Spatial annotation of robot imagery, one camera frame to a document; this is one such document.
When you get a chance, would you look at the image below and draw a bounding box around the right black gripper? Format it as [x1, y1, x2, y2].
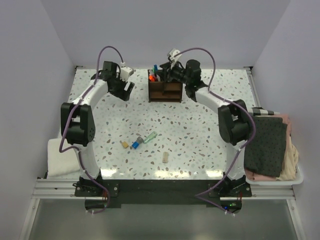
[154, 60, 191, 86]

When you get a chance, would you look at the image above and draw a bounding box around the black orange marker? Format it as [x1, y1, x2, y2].
[149, 75, 156, 82]

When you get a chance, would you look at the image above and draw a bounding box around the brown wooden desk organizer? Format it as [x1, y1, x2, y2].
[148, 69, 183, 103]

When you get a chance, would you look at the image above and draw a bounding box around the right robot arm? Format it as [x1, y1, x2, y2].
[157, 59, 256, 197]

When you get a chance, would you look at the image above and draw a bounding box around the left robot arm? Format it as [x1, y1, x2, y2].
[59, 61, 135, 196]

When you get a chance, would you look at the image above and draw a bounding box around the green transparent tube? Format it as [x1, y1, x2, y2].
[143, 131, 158, 144]

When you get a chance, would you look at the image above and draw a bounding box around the beige eraser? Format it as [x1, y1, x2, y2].
[162, 152, 169, 164]

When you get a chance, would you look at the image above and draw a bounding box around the black white striped cloth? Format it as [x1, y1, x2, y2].
[247, 107, 280, 116]

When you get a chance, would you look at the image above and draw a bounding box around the dark grey dotted cloth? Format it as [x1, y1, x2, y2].
[244, 116, 288, 178]

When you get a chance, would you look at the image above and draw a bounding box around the white laundry tray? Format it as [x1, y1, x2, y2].
[243, 109, 305, 187]

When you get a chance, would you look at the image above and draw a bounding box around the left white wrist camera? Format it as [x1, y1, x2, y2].
[120, 62, 135, 82]

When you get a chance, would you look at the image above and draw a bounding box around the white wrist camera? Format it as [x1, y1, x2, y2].
[167, 48, 181, 69]
[120, 62, 135, 82]

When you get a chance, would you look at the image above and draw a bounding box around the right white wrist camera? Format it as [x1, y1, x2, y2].
[167, 48, 181, 69]

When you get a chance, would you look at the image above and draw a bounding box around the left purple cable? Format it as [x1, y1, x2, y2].
[58, 45, 125, 215]

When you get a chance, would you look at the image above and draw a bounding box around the purple cable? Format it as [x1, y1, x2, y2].
[58, 45, 125, 215]
[172, 47, 256, 216]

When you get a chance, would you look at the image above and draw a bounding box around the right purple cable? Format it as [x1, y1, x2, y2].
[172, 47, 256, 216]

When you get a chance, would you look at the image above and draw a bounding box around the aluminium frame rail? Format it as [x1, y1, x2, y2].
[32, 179, 295, 200]

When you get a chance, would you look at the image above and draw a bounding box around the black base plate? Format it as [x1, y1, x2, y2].
[73, 177, 252, 210]

